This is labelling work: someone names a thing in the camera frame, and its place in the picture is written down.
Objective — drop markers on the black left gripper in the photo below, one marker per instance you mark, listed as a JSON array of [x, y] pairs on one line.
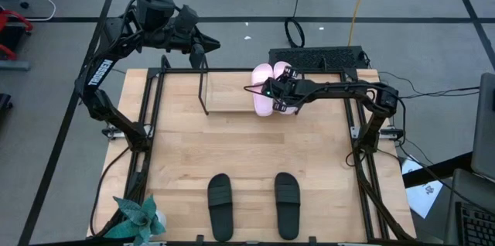
[[185, 39]]

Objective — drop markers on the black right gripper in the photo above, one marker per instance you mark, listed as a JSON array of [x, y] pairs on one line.
[[292, 90]]

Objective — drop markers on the pink slide sandal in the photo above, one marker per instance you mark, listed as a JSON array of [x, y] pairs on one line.
[[279, 69], [261, 106]]

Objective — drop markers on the black slide sandal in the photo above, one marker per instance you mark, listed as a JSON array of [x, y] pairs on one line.
[[221, 199], [288, 207]]

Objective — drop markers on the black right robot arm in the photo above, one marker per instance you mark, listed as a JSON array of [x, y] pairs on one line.
[[336, 87]]

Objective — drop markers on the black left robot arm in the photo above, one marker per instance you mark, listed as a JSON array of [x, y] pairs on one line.
[[100, 72]]

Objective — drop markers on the black-framed wooden shelf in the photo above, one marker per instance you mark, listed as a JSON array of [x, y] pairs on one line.
[[228, 91]]

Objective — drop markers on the black perforated computer tower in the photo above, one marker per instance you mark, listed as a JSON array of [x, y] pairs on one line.
[[317, 57]]

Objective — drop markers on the black table edge clamp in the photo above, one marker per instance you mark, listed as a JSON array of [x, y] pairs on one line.
[[313, 240], [200, 239]]

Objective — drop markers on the black metal bar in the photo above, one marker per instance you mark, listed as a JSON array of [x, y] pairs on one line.
[[437, 170]]

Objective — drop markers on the white paper sheet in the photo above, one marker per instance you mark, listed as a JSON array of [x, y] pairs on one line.
[[421, 199]]

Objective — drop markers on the green artificial plant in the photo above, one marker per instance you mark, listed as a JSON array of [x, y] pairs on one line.
[[135, 219]]

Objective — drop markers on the grey metal foot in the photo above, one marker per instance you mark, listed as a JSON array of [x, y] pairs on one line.
[[15, 65]]

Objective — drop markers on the grey laptop screen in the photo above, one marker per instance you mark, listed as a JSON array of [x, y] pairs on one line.
[[485, 130]]

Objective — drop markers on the grey laptop base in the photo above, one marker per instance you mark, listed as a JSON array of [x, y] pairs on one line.
[[475, 188]]

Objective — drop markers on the black keyboard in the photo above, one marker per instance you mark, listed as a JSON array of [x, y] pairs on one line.
[[477, 226]]

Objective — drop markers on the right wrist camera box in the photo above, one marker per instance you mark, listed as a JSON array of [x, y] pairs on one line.
[[270, 90]]

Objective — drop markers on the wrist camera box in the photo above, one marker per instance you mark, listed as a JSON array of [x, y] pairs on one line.
[[270, 90], [187, 18]]

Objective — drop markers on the black aluminium table frame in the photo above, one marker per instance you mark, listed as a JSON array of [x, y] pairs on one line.
[[181, 70]]

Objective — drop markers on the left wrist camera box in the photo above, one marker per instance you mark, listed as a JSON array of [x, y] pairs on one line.
[[187, 18]]

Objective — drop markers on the red metal frame cart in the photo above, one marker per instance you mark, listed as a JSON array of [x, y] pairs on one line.
[[17, 16]]

